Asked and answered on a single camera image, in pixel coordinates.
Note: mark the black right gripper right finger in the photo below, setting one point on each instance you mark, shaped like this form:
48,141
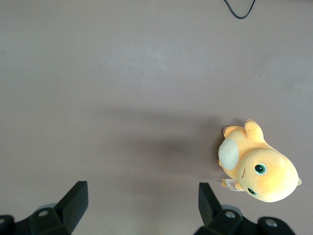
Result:
212,215

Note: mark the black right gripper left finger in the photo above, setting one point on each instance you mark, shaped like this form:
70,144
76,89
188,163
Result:
73,208

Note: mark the orange plush toy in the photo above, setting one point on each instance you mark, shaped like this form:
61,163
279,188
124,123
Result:
269,171

